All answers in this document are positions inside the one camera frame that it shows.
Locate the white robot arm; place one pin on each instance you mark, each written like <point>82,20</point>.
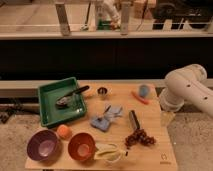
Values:
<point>186,84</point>

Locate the orange fruit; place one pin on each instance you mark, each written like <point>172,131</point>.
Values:
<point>64,131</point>

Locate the black handled metal spoon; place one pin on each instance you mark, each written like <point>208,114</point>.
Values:
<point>63,101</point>

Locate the blue cup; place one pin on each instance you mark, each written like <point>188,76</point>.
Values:
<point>144,91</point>

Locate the red carrot toy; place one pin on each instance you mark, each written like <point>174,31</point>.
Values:
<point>140,99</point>

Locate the orange bowl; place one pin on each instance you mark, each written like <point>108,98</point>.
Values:
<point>81,147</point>

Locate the blue cloth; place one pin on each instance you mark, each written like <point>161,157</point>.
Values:
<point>103,122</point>

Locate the dark red grapes bunch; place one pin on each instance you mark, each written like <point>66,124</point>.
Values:
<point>139,136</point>

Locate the green plastic tray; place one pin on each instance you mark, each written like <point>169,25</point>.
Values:
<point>50,115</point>

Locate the small metal fork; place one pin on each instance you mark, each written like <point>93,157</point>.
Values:
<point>105,111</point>

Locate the yellow banana in dish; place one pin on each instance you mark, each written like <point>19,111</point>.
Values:
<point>111,153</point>

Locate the purple bowl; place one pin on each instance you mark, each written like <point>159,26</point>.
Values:
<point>43,146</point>

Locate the wooden board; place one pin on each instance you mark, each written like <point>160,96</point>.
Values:
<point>159,157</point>

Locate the small metal cup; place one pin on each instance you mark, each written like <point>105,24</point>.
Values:
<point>102,92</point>

